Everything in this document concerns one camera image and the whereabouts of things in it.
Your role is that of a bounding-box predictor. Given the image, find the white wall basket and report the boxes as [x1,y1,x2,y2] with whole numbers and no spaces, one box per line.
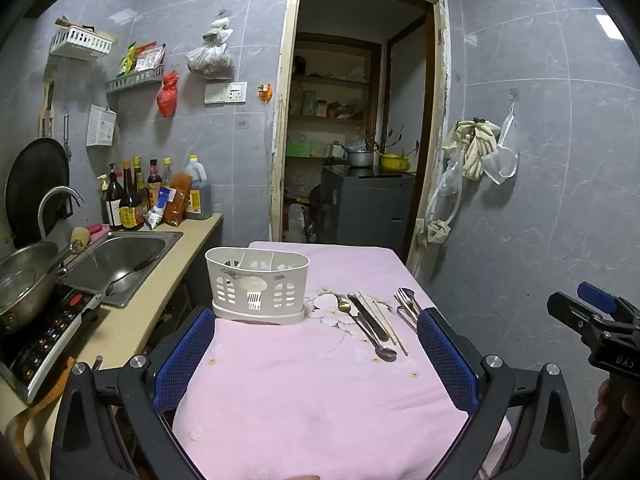
[49,24,114,60]

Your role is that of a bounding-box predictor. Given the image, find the yellow pot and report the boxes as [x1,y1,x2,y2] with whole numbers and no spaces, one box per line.
[378,152,412,172]

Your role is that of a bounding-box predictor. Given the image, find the pink floral table cloth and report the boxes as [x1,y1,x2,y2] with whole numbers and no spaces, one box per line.
[172,241,511,480]

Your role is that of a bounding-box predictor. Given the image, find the white plastic jug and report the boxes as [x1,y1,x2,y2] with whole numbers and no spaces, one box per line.
[286,203,307,242]

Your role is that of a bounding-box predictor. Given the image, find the steel sink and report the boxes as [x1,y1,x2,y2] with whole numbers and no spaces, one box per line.
[64,230,184,309]

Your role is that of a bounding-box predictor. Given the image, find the person's right hand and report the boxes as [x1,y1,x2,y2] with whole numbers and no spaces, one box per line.
[592,378,614,437]

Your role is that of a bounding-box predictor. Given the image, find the yellow cap sauce bottle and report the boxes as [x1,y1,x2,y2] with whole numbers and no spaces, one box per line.
[132,156,151,216]

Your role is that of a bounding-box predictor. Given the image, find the black frying pan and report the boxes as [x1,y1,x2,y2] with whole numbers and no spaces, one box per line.
[4,137,71,249]

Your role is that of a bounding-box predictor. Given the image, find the knotted cream rag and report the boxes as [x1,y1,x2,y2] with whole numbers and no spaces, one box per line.
[417,219,451,249]

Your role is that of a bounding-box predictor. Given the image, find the clear bag of dried goods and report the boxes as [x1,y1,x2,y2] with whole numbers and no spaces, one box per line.
[185,10,235,81]

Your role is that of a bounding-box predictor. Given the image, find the tan cap soy sauce bottle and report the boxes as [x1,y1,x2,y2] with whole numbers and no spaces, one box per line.
[119,160,146,232]

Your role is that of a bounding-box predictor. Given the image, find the black induction cooker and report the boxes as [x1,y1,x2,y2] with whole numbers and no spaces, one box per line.
[0,282,102,405]

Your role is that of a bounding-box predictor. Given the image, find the black spatula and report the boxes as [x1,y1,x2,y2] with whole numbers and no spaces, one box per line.
[104,260,156,297]

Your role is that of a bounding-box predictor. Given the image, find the blue and white packet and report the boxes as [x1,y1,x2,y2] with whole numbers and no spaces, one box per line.
[144,187,176,231]

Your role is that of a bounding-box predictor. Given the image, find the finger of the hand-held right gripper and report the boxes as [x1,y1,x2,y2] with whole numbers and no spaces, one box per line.
[576,281,640,329]
[546,291,621,349]

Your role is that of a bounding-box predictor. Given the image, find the hanging wooden board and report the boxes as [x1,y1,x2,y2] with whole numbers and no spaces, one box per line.
[39,66,57,139]

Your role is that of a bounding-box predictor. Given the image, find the aluminium pot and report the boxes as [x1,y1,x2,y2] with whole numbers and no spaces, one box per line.
[341,143,375,169]

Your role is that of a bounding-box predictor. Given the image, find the wooden door frame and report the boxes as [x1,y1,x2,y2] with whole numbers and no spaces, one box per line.
[270,0,449,273]

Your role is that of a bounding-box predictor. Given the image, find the steel cooking pot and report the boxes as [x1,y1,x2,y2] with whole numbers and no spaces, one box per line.
[0,240,76,335]

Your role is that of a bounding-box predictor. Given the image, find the grey cabinet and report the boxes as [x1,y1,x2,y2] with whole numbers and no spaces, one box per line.
[319,164,416,252]

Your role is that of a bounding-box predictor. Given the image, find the red plastic bag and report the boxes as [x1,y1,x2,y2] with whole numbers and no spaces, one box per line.
[156,70,180,119]

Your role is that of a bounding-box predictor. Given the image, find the dried plant stems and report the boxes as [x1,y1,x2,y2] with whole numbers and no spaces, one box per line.
[365,124,422,159]

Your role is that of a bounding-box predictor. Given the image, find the steel faucet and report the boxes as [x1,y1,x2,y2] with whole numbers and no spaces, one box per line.
[37,186,84,241]

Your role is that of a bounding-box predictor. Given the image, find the beige kitchen counter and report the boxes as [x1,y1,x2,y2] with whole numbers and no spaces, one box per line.
[0,212,224,480]

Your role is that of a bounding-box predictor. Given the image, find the cooking oil jug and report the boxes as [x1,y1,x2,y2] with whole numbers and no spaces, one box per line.
[183,154,214,221]

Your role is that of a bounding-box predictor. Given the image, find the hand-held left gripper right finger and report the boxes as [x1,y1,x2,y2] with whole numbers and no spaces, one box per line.
[416,307,583,480]

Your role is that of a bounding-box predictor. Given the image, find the white plastic utensil holder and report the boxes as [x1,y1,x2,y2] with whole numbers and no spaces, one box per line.
[205,246,311,326]

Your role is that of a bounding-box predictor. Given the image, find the white perforated wall box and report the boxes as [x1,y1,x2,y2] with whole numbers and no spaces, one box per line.
[85,104,119,148]

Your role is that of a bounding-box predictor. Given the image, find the cream rubber gloves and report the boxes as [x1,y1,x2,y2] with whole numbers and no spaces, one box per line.
[442,118,501,181]

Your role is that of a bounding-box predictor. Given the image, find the black pump dark bottle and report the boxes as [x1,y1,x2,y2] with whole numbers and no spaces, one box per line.
[106,162,126,227]

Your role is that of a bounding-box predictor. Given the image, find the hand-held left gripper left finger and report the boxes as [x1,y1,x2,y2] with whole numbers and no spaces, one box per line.
[50,306,216,480]

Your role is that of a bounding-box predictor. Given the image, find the orange spice packet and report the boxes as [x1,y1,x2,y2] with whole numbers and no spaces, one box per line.
[162,172,194,229]

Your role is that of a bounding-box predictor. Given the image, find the long silver spoon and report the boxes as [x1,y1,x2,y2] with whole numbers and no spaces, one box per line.
[350,310,399,363]

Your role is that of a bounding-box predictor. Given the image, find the gold spoon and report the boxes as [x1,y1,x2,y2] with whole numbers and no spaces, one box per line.
[336,295,373,343]

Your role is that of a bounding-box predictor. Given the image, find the dark cap sauce bottle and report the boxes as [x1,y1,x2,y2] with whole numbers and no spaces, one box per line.
[146,158,163,206]

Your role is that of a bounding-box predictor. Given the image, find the steel table knife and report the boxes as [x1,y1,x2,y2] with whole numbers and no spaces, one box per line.
[347,292,391,342]

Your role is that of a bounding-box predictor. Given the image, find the steel fork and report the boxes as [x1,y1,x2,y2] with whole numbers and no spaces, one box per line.
[394,288,420,334]

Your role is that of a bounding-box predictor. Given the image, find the seasoning packets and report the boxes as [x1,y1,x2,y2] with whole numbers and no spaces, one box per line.
[117,41,166,79]

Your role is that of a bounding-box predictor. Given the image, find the wooden storage shelf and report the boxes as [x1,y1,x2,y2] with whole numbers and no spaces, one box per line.
[286,34,382,162]

